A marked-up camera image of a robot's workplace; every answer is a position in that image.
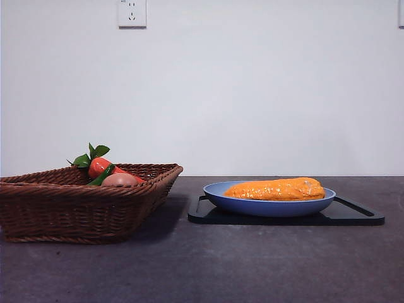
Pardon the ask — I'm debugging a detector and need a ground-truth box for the green chili pepper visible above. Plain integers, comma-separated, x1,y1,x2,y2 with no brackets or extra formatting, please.
86,163,116,186

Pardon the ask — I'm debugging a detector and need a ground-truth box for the brown egg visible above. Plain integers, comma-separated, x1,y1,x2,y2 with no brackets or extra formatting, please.
100,172,140,188

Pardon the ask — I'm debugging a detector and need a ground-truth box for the blue plate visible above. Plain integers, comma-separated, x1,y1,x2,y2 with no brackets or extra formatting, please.
202,180,336,218

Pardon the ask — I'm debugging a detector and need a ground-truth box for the brown wicker basket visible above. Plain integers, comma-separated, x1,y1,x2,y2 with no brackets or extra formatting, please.
0,162,184,245

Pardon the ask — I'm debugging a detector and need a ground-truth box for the yellow-orange corn cob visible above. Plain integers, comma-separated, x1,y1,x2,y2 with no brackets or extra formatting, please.
224,176,326,202

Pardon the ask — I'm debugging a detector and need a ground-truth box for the white wall socket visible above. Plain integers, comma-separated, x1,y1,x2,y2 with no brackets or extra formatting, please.
117,0,148,30

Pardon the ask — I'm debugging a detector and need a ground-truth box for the orange carrot with green leaves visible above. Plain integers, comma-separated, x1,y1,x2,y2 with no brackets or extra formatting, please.
66,142,145,184

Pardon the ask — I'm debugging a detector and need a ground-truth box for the black cutting board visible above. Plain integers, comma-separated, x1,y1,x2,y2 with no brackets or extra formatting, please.
186,194,386,227

